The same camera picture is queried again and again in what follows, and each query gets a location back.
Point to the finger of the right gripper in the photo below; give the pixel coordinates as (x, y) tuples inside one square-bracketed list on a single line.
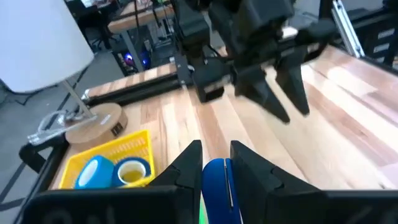
[(293, 81), (261, 90)]

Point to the yellow plastic basket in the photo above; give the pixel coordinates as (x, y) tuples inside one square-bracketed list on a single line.
[(124, 146)]

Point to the background wooden workbench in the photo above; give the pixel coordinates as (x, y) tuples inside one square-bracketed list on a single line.
[(136, 21)]

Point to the computer with blue lights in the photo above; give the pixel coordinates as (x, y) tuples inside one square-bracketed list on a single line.
[(138, 59)]

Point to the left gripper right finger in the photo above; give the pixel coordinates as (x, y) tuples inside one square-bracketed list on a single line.
[(264, 189)]

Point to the silver aluminium post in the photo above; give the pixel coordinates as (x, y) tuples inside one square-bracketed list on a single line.
[(346, 29)]

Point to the light blue tape roll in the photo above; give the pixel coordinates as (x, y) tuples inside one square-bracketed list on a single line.
[(102, 174)]

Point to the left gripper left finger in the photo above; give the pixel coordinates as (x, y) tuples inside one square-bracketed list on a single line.
[(186, 180)]

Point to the blue mini stapler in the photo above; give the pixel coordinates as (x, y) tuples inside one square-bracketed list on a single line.
[(217, 189)]

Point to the white shade wooden base lamp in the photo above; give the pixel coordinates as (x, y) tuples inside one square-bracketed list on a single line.
[(40, 43)]

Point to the dark blue tape roll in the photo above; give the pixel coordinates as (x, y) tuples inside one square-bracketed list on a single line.
[(148, 170)]

